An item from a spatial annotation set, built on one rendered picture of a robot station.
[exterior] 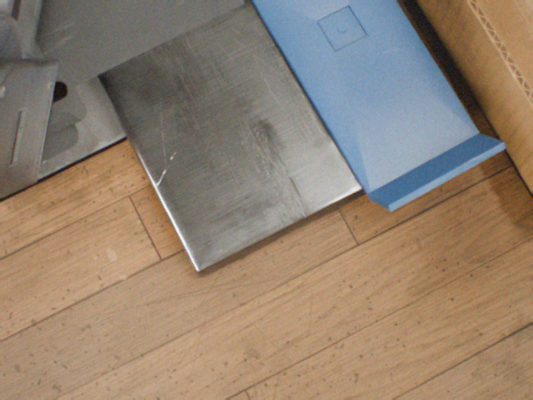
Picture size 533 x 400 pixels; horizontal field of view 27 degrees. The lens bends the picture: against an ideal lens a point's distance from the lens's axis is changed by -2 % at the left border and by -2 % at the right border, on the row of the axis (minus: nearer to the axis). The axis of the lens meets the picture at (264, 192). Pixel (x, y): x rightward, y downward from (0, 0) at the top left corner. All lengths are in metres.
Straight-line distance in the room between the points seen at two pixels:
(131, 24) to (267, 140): 0.21
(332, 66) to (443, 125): 0.07
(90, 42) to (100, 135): 0.22
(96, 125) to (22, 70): 0.34
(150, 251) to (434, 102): 0.17
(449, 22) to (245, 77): 0.12
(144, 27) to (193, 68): 0.21
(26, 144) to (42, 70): 0.02
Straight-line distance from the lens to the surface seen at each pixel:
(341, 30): 0.61
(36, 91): 0.30
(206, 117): 0.59
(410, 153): 0.59
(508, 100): 0.58
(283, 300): 0.59
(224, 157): 0.59
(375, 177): 0.58
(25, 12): 0.34
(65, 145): 0.45
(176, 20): 0.40
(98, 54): 0.40
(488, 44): 0.57
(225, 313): 0.59
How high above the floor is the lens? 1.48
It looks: 75 degrees down
